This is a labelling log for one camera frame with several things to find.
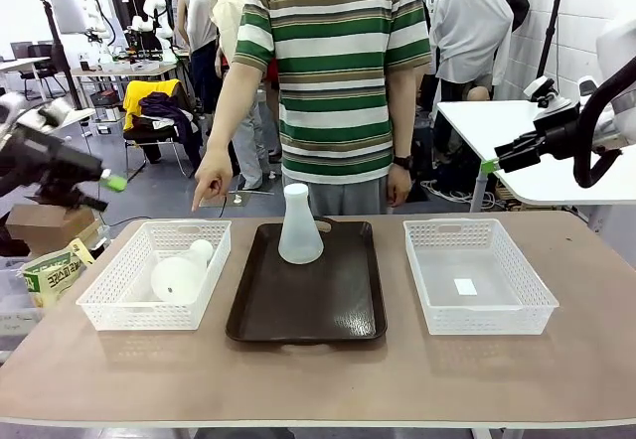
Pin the white rectangular board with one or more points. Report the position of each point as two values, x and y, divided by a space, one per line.
67 7

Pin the person's left forearm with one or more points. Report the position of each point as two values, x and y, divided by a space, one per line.
401 111

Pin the white side table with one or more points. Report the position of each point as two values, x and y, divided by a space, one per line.
82 113

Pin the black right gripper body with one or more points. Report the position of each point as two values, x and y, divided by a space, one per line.
561 133

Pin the person's right forearm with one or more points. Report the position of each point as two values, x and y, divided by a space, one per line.
231 116

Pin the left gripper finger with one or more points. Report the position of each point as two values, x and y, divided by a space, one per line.
79 198
89 168

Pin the white tank top mannequin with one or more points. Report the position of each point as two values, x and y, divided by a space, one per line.
201 22

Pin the black chair with clothes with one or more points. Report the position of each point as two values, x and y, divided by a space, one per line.
159 131

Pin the cream shirt mannequin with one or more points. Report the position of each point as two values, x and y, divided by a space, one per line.
226 12

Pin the dark brown plastic tray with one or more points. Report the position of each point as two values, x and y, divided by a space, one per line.
308 300

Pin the person's left hand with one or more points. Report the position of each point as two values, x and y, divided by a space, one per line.
397 186

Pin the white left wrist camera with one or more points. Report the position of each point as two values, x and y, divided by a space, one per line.
54 111

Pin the yellow cloth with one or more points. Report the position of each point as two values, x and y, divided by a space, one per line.
131 99

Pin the black wrist watch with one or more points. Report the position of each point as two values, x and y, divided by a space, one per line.
403 162

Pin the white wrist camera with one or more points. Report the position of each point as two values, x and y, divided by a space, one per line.
541 90
54 111

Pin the green printed carton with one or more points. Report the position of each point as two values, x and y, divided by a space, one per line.
49 280

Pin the black tripod stand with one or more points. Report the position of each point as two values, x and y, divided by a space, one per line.
551 17

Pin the white shirt mannequin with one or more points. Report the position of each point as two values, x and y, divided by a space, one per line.
472 17

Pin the person in striped shirt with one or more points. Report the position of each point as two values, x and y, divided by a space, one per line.
333 86

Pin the white basket with paper label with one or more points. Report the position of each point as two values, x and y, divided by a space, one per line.
497 317

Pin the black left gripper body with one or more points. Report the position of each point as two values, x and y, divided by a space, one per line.
30 161

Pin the white desk with green clip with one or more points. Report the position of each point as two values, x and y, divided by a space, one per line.
497 126

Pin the person's right hand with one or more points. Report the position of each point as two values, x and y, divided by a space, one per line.
213 181

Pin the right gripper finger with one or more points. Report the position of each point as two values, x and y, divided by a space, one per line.
517 146
517 162

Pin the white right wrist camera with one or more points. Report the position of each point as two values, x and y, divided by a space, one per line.
541 90

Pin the translucent white conical flask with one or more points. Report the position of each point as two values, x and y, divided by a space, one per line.
179 280
299 240

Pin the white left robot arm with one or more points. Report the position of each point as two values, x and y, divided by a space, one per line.
10 108

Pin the brown cardboard box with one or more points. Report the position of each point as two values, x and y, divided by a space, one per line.
49 228

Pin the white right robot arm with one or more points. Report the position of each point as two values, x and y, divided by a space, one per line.
621 37

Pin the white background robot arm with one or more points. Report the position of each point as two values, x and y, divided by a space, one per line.
156 17

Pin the grey floor plate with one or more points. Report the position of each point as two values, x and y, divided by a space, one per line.
233 200

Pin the white paper label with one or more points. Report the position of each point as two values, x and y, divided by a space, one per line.
465 286

